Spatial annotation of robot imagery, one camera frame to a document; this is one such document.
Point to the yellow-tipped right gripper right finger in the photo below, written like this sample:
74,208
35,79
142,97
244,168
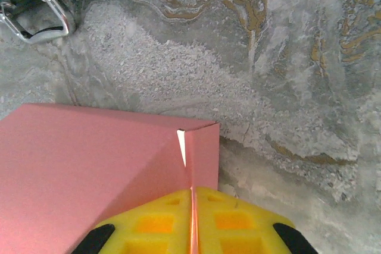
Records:
253,215

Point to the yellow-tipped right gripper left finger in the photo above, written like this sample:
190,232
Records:
149,206

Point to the pink paper box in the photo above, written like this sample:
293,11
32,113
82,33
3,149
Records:
74,153

